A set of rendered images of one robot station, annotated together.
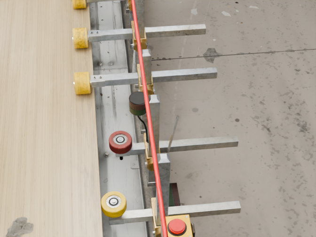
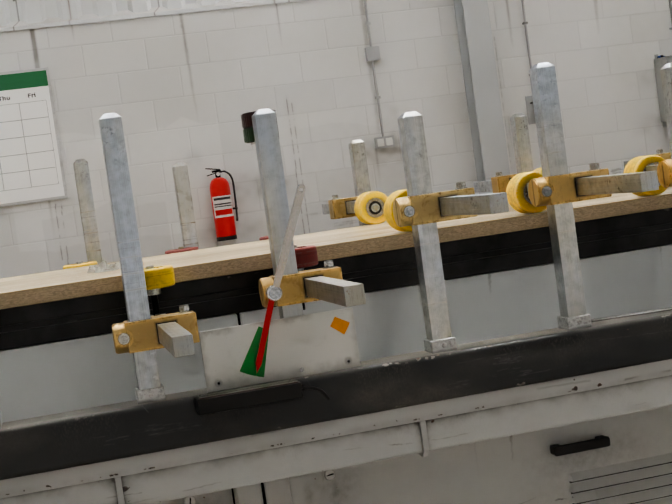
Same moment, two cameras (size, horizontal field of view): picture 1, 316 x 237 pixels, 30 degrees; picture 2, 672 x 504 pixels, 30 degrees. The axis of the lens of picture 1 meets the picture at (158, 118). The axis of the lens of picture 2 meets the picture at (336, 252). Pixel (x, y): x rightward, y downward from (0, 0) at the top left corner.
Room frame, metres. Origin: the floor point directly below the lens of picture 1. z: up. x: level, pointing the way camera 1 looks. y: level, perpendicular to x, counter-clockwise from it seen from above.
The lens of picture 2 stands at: (1.15, -2.07, 1.01)
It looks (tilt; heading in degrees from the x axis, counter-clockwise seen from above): 3 degrees down; 85
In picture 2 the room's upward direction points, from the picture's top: 8 degrees counter-clockwise
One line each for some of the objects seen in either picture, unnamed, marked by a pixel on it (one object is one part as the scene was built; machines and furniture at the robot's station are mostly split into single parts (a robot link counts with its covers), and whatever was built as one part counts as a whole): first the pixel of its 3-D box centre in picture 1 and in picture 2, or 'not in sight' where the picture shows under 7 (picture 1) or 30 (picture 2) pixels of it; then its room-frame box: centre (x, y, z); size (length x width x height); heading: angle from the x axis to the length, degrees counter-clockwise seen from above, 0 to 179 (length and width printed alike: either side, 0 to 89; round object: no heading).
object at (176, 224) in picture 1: (177, 227); not in sight; (0.75, -0.05, 1.22); 0.04 x 0.04 x 0.02
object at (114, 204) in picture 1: (114, 210); (154, 298); (1.03, 0.13, 0.85); 0.08 x 0.08 x 0.11
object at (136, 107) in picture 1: (138, 100); (258, 119); (1.25, 0.06, 1.14); 0.06 x 0.06 x 0.02
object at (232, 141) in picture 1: (176, 146); (322, 289); (1.31, -0.07, 0.84); 0.43 x 0.03 x 0.04; 97
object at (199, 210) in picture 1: (174, 212); (169, 334); (1.05, -0.06, 0.81); 0.43 x 0.03 x 0.04; 97
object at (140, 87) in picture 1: (145, 81); (434, 207); (1.53, 0.05, 0.95); 0.14 x 0.06 x 0.05; 7
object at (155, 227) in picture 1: (160, 218); (155, 332); (1.03, -0.02, 0.81); 0.14 x 0.06 x 0.05; 7
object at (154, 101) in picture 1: (153, 145); (282, 252); (1.26, 0.01, 0.91); 0.04 x 0.04 x 0.48; 7
